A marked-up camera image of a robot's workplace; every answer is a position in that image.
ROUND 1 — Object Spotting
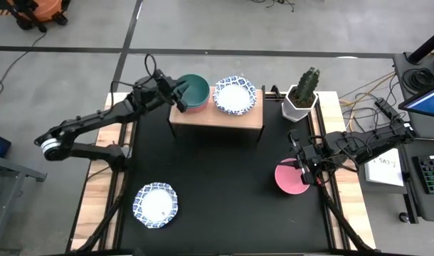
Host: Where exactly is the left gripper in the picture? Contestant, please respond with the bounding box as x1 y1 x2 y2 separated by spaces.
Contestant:
151 70 190 113

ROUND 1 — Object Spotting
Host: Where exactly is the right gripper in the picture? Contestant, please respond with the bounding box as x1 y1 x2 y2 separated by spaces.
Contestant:
286 129 323 186

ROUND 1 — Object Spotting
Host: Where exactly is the green plastic bowl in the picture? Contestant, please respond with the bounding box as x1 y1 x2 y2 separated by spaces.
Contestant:
176 73 211 110

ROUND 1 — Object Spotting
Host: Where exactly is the pink plastic bowl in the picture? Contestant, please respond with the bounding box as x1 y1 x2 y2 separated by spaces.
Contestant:
274 157 313 196

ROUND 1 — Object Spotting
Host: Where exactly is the blue patterned paper bowl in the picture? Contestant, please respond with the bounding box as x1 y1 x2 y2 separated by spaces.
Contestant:
132 181 179 230
212 75 258 116

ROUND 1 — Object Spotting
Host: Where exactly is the wooden shelf with black legs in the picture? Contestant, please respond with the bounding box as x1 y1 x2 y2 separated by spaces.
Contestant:
166 84 267 143

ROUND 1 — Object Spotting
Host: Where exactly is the cactus in white pot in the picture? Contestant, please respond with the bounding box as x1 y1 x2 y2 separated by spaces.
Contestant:
281 66 321 123

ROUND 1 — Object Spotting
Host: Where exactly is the black table mat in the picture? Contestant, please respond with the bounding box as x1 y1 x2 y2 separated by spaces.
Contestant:
119 99 332 252

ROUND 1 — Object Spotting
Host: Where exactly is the white paper sheet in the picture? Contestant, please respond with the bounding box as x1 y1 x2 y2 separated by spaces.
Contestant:
364 156 406 188

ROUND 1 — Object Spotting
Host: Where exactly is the black power strip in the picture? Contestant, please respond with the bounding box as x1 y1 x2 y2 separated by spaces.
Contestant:
374 97 403 122

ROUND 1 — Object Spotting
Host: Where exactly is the backlit keyboard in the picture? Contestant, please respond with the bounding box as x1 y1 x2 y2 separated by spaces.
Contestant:
412 154 434 195

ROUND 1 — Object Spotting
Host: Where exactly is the grey equipment desk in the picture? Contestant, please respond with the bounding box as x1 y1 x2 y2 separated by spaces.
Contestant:
393 51 434 225

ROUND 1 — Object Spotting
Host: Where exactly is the monitor with blue screen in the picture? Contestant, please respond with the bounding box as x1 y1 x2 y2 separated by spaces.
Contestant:
398 80 434 120

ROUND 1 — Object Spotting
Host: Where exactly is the orange shop vacuum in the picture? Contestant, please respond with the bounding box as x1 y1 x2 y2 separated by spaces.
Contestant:
5 0 71 32

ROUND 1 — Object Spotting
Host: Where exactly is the black pole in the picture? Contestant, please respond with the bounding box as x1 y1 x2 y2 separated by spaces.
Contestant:
407 26 434 65

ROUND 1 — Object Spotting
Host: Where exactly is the grey metal stand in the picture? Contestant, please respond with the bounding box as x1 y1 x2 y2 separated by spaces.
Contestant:
0 152 48 256

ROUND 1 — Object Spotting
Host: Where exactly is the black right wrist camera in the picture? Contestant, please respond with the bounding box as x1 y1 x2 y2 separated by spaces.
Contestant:
304 144 324 168

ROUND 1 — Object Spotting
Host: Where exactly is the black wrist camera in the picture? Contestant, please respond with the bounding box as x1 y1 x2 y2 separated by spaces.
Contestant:
304 144 324 168
133 80 157 104

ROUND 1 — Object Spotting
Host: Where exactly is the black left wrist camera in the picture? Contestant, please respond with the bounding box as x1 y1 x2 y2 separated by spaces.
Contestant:
133 80 157 104

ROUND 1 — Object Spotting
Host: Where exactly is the yellow floor cable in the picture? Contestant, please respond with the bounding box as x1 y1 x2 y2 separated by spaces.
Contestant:
339 70 398 132

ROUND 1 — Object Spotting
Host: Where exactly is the black floor cable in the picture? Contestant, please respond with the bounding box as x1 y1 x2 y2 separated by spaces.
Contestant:
0 31 47 104
250 0 296 14

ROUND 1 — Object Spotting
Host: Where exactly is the coiled black cable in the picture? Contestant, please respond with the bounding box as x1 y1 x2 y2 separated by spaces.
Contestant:
401 66 434 94

